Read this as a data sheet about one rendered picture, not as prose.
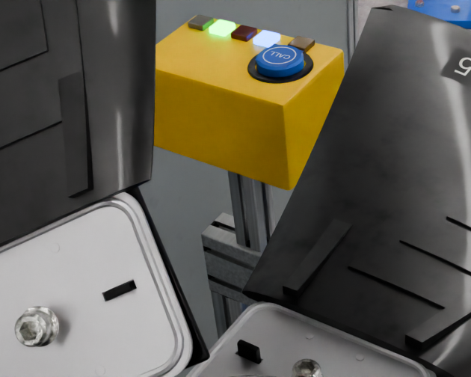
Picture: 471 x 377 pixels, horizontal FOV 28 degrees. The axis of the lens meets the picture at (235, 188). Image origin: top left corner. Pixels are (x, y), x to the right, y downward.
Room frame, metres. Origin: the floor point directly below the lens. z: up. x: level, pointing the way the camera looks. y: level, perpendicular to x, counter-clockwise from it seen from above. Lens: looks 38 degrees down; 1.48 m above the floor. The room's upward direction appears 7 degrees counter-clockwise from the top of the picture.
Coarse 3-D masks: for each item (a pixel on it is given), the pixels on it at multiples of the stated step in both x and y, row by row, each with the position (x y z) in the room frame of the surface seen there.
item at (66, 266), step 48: (48, 240) 0.25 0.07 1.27; (96, 240) 0.24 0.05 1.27; (144, 240) 0.24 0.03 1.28; (0, 288) 0.24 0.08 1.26; (48, 288) 0.24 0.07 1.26; (96, 288) 0.23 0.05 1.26; (144, 288) 0.23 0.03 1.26; (0, 336) 0.23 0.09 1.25; (96, 336) 0.22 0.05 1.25; (144, 336) 0.22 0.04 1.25
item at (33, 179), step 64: (0, 0) 0.30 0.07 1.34; (64, 0) 0.30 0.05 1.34; (128, 0) 0.30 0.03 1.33; (0, 64) 0.29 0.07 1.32; (64, 64) 0.28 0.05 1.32; (128, 64) 0.28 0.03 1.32; (0, 128) 0.27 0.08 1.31; (64, 128) 0.26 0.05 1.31; (128, 128) 0.26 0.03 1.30; (0, 192) 0.26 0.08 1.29; (64, 192) 0.25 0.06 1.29
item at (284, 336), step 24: (264, 312) 0.29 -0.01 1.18; (288, 312) 0.29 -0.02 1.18; (240, 336) 0.28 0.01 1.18; (264, 336) 0.28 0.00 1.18; (288, 336) 0.27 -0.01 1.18; (312, 336) 0.27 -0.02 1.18; (336, 336) 0.27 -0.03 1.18; (216, 360) 0.27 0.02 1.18; (240, 360) 0.26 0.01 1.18; (264, 360) 0.26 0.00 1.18; (288, 360) 0.26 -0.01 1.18; (336, 360) 0.26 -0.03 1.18; (360, 360) 0.26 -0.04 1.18; (384, 360) 0.26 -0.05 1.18; (408, 360) 0.25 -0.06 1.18
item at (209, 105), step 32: (192, 32) 0.76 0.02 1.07; (160, 64) 0.71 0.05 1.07; (192, 64) 0.71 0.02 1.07; (224, 64) 0.70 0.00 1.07; (320, 64) 0.68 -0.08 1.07; (160, 96) 0.71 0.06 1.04; (192, 96) 0.68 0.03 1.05; (224, 96) 0.66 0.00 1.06; (256, 96) 0.64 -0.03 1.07; (288, 96) 0.64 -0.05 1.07; (320, 96) 0.67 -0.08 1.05; (160, 128) 0.71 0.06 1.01; (192, 128) 0.69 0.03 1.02; (224, 128) 0.66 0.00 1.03; (256, 128) 0.64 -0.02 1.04; (288, 128) 0.63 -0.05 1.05; (320, 128) 0.67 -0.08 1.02; (224, 160) 0.67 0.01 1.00; (256, 160) 0.65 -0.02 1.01; (288, 160) 0.63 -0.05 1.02
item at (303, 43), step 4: (300, 36) 0.72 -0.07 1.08; (292, 40) 0.72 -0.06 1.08; (296, 40) 0.71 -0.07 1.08; (300, 40) 0.71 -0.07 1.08; (304, 40) 0.71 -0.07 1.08; (308, 40) 0.71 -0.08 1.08; (312, 40) 0.71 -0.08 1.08; (288, 44) 0.71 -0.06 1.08; (292, 44) 0.71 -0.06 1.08; (296, 44) 0.71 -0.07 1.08; (300, 44) 0.71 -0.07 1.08; (304, 44) 0.71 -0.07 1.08; (308, 44) 0.71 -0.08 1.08; (312, 44) 0.71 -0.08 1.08; (300, 48) 0.70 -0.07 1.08; (304, 48) 0.70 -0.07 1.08; (308, 48) 0.70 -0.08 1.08
